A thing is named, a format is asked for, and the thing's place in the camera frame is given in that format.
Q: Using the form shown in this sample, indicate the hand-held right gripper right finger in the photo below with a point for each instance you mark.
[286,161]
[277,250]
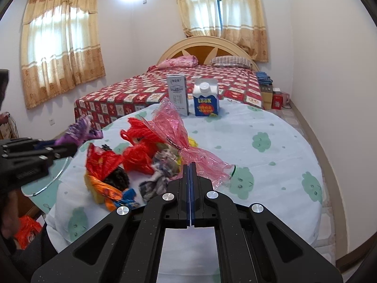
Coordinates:
[196,196]

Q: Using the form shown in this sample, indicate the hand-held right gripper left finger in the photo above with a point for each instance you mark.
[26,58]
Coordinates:
[185,196]

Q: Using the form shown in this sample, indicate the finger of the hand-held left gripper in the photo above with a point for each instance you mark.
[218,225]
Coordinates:
[63,151]
[44,143]

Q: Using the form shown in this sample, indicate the purple wrapper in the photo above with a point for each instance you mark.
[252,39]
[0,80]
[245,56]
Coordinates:
[79,131]

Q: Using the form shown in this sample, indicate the red plastic bag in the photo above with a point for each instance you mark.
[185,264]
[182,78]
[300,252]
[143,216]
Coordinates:
[101,160]

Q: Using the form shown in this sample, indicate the person's left hand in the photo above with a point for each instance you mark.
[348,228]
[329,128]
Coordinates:
[8,215]

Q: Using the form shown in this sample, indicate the brown wooden cabinet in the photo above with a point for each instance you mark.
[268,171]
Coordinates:
[29,205]

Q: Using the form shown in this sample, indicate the grey crumpled printed wrapper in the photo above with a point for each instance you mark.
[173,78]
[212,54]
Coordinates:
[162,171]

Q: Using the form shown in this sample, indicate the blue crumpled wrapper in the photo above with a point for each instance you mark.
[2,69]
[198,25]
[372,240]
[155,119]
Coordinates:
[131,197]

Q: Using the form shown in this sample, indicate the orange plastic bag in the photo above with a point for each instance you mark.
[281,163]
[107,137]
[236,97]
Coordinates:
[28,231]

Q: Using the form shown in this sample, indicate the orange yellow snack wrapper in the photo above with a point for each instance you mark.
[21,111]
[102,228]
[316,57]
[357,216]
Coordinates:
[103,193]

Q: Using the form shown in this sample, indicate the black scouring pad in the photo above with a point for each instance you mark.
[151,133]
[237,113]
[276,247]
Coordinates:
[116,178]

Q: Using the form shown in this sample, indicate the red mesh net bag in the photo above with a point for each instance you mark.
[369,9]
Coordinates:
[138,150]

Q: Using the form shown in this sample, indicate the pink cellophane wrapper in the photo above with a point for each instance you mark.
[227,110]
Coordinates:
[173,129]

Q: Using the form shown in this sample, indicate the person's dark clothing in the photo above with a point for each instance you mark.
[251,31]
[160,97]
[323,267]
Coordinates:
[32,256]

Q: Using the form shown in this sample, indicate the bed with red quilt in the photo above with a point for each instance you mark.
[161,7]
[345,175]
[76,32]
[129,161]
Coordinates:
[132,91]

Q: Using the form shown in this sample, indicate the white blue milk carton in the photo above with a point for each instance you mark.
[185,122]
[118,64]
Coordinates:
[206,101]

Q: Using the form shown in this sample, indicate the beige patterned wide curtain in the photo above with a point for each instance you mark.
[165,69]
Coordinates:
[61,47]

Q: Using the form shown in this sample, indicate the tall white carton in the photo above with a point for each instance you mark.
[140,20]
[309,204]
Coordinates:
[177,94]

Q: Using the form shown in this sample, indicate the brown cardboard box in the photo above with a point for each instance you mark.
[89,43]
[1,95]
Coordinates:
[267,97]

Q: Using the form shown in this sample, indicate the red box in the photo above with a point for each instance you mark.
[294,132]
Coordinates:
[277,101]

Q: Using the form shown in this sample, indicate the pink pillow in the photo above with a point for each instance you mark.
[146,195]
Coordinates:
[176,62]

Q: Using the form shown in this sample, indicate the folded blue cloths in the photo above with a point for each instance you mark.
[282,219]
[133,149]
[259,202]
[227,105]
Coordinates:
[264,78]

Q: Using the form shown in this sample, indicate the striped pillow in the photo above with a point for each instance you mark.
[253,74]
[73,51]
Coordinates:
[231,61]

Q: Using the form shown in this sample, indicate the cream wooden headboard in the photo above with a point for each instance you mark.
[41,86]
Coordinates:
[203,47]

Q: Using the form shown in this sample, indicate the white wall socket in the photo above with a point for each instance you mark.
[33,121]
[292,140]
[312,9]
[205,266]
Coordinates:
[52,121]

